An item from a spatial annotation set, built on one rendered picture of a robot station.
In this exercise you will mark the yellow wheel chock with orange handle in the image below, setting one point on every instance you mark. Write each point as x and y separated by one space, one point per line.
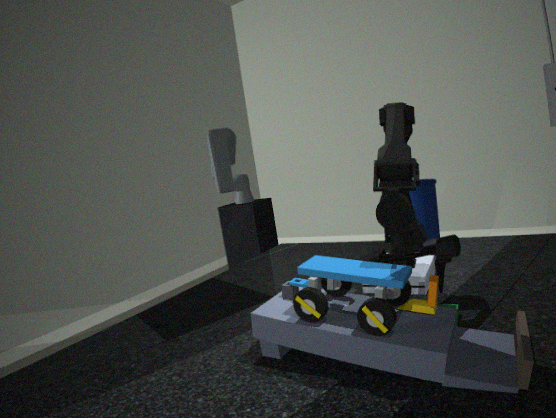
427 307

